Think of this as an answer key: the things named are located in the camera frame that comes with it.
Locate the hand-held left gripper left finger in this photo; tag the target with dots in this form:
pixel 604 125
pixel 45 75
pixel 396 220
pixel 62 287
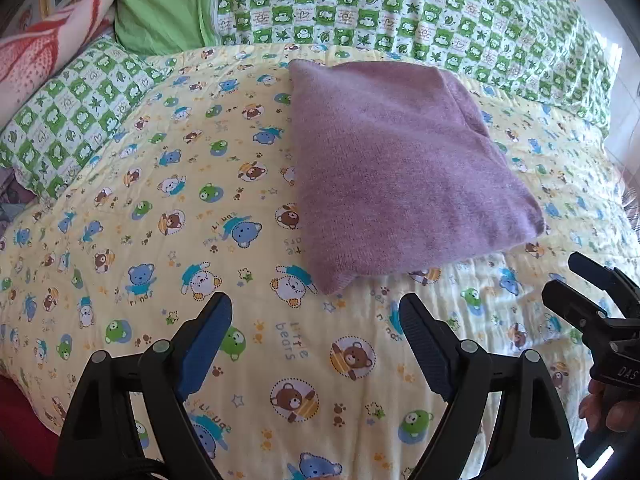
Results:
pixel 205 345

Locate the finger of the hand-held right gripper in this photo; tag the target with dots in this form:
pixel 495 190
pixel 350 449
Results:
pixel 570 302
pixel 607 277

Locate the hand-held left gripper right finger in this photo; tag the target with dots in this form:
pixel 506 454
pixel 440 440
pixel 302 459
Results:
pixel 425 347

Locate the purple knitted sweater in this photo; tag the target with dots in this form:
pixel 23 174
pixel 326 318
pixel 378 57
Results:
pixel 400 170

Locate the person's right hand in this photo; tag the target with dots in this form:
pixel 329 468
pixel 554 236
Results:
pixel 620 412

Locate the yellow bear print quilt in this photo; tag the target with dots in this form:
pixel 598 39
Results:
pixel 200 240

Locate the red bed sheet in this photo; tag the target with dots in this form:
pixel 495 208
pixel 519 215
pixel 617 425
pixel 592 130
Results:
pixel 25 430

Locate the grey patterned cloth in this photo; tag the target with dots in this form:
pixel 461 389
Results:
pixel 15 200

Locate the small green checked pillow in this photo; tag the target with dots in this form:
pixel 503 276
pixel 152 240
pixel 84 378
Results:
pixel 75 115

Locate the red floral pillow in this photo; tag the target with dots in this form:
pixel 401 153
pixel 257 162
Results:
pixel 45 45

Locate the large green checked pillow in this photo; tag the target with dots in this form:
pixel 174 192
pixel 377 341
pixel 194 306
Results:
pixel 400 5

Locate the plain green pillow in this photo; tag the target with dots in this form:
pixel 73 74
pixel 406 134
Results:
pixel 160 5

